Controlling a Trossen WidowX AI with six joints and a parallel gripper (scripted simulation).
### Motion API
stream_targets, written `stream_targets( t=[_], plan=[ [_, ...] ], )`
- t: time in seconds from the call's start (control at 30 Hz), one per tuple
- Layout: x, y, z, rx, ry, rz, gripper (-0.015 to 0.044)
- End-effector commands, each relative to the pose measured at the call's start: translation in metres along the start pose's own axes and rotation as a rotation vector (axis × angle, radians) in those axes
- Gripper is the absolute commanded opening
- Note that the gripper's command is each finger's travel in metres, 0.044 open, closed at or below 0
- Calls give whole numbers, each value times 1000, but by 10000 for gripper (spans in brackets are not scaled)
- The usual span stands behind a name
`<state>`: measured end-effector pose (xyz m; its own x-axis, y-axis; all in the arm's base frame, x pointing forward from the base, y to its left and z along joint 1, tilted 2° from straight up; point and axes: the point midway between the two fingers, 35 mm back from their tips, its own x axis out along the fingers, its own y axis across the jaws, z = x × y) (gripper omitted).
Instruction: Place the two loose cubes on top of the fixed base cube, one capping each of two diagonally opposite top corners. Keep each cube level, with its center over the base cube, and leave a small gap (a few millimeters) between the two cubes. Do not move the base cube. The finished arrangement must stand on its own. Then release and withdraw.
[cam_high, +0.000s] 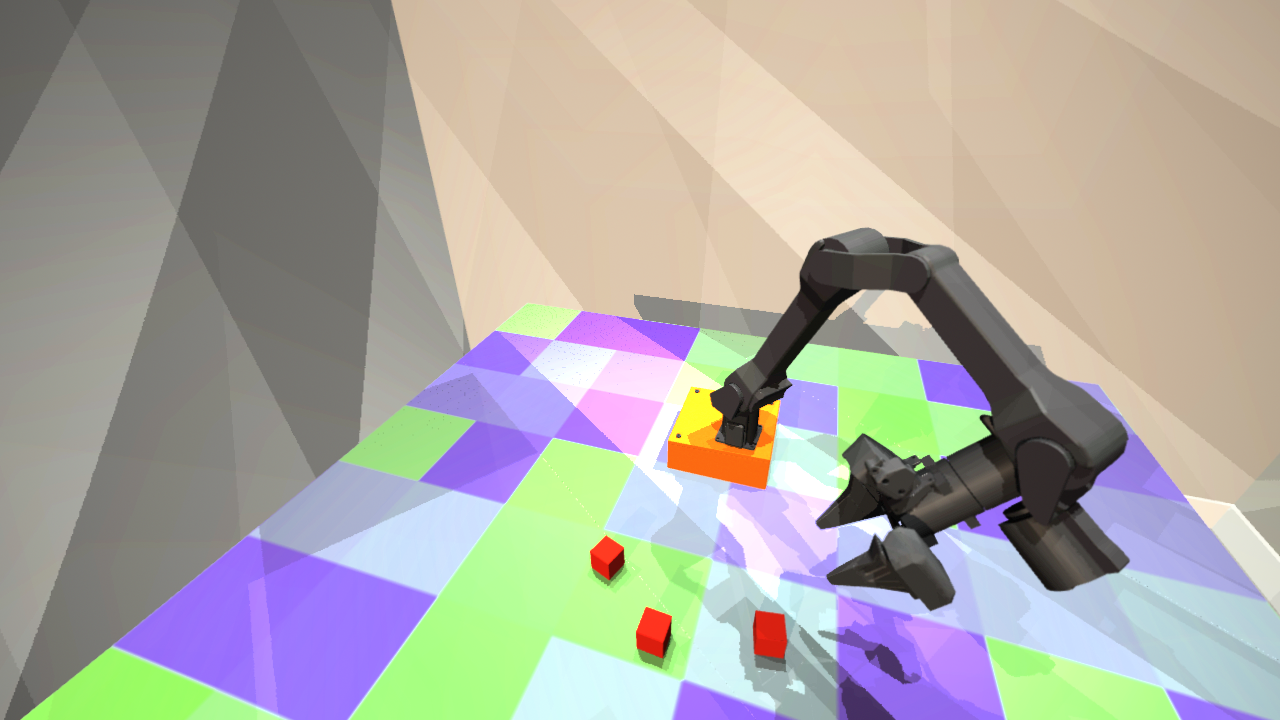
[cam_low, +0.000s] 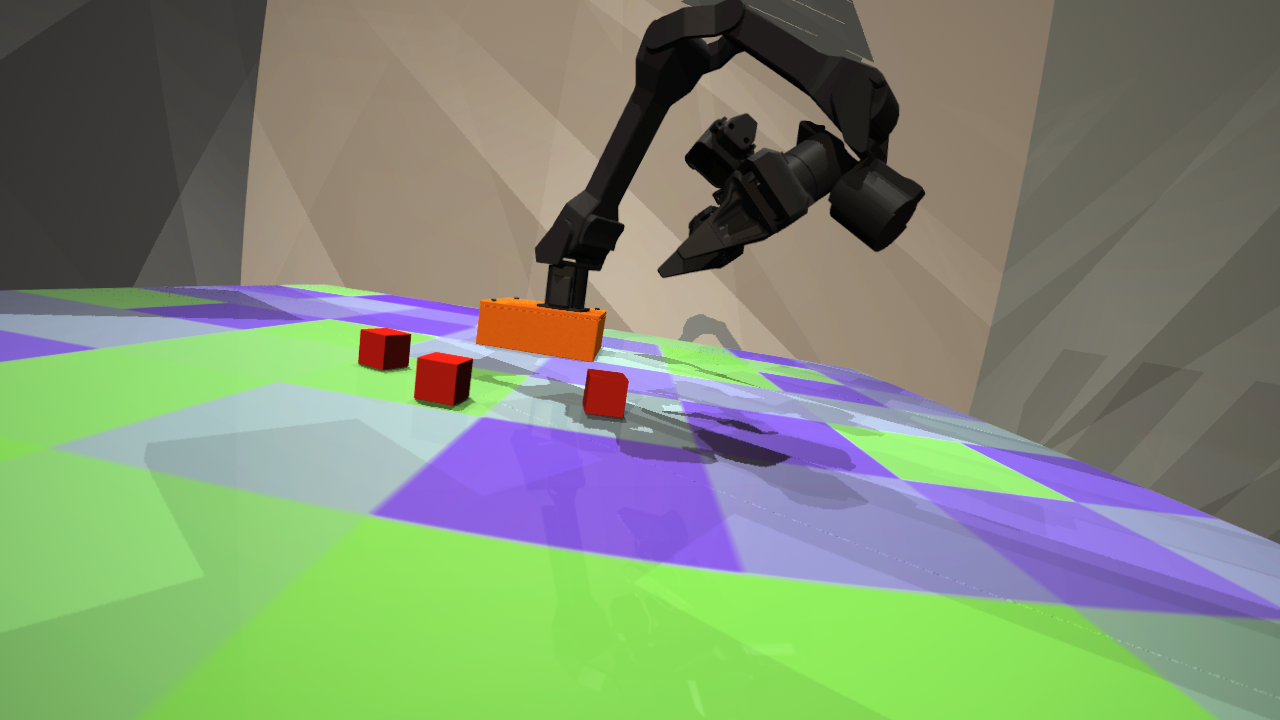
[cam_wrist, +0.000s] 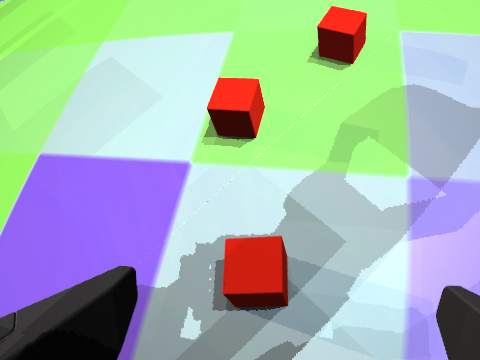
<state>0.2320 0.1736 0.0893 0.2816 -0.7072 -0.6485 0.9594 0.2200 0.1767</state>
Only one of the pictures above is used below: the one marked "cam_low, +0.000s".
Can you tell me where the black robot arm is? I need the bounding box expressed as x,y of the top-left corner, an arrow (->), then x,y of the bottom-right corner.
535,0 -> 925,313

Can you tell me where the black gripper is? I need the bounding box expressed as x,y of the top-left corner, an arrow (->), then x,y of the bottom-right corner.
657,147 -> 817,278

